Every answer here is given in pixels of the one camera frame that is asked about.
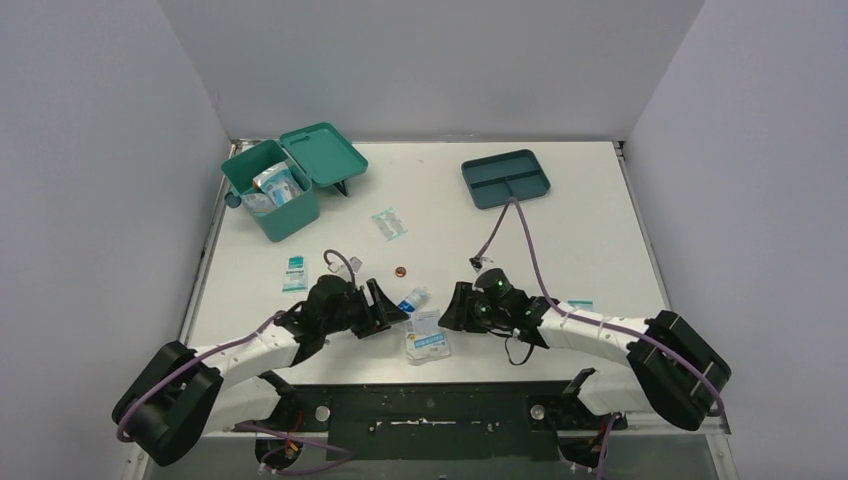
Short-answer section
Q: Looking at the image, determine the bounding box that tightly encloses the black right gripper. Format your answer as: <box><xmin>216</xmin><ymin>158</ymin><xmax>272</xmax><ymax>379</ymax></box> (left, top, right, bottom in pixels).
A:
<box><xmin>442</xmin><ymin>281</ymin><xmax>512</xmax><ymax>334</ymax></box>

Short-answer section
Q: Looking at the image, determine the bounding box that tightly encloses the blue white bandage roll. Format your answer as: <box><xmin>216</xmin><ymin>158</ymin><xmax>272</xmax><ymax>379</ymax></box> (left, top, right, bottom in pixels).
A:
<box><xmin>398</xmin><ymin>287</ymin><xmax>430</xmax><ymax>313</ymax></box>

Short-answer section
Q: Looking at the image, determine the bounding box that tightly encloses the white gauze pad pack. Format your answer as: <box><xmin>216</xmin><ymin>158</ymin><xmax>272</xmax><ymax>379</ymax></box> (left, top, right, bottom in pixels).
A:
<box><xmin>403</xmin><ymin>310</ymin><xmax>451</xmax><ymax>365</ymax></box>

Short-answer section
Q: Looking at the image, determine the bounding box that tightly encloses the teal medical gauze packet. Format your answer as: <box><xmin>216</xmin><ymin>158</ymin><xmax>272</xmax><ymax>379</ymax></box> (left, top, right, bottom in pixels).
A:
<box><xmin>282</xmin><ymin>256</ymin><xmax>308</xmax><ymax>293</ymax></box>

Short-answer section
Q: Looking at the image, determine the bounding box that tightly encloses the dark teal divided tray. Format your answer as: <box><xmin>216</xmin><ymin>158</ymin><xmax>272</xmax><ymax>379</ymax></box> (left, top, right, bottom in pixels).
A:
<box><xmin>460</xmin><ymin>149</ymin><xmax>551</xmax><ymax>210</ymax></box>

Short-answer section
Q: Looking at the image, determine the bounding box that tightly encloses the blue cotton swab bag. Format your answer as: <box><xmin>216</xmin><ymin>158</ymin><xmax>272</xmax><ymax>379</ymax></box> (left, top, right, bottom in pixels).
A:
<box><xmin>252</xmin><ymin>162</ymin><xmax>298</xmax><ymax>193</ymax></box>

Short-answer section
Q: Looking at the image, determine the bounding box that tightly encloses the blue packet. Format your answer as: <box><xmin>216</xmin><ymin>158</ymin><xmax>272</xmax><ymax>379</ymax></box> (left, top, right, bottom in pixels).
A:
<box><xmin>266</xmin><ymin>177</ymin><xmax>303</xmax><ymax>206</ymax></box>

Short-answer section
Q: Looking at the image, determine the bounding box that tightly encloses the clear bag teal edge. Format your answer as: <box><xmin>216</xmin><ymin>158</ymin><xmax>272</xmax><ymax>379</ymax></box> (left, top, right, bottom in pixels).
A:
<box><xmin>241</xmin><ymin>192</ymin><xmax>277</xmax><ymax>215</ymax></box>

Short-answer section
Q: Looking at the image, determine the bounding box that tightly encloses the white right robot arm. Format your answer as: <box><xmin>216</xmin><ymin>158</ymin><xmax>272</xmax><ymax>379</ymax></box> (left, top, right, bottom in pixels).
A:
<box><xmin>439</xmin><ymin>268</ymin><xmax>732</xmax><ymax>431</ymax></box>

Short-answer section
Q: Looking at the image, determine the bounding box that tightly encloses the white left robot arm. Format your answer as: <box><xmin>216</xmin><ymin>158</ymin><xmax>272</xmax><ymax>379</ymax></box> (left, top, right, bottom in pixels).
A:
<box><xmin>111</xmin><ymin>274</ymin><xmax>410</xmax><ymax>466</ymax></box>

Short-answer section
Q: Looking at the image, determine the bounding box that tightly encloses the teal medicine kit box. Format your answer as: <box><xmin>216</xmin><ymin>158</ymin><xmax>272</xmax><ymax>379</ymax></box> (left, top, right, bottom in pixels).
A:
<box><xmin>221</xmin><ymin>122</ymin><xmax>368</xmax><ymax>242</ymax></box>

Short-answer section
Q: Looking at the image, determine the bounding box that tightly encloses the bandage strip pack upper centre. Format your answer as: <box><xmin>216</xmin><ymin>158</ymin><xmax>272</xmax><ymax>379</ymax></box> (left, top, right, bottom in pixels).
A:
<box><xmin>371</xmin><ymin>208</ymin><xmax>408</xmax><ymax>242</ymax></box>

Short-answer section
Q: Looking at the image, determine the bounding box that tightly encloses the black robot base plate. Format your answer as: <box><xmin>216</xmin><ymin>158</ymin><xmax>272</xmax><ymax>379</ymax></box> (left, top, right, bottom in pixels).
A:
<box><xmin>254</xmin><ymin>381</ymin><xmax>627</xmax><ymax>471</ymax></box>

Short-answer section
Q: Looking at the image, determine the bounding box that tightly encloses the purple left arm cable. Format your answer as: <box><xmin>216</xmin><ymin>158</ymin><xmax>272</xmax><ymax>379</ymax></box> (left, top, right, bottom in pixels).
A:
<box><xmin>115</xmin><ymin>249</ymin><xmax>359</xmax><ymax>477</ymax></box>

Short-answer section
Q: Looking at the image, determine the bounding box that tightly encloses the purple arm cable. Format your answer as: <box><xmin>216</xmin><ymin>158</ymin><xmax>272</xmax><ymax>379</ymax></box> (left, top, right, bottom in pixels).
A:
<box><xmin>470</xmin><ymin>196</ymin><xmax>727</xmax><ymax>480</ymax></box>
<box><xmin>115</xmin><ymin>249</ymin><xmax>359</xmax><ymax>477</ymax></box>

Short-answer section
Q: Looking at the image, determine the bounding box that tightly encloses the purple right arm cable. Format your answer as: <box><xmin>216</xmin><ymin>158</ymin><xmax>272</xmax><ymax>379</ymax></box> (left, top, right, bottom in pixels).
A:
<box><xmin>470</xmin><ymin>196</ymin><xmax>727</xmax><ymax>480</ymax></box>

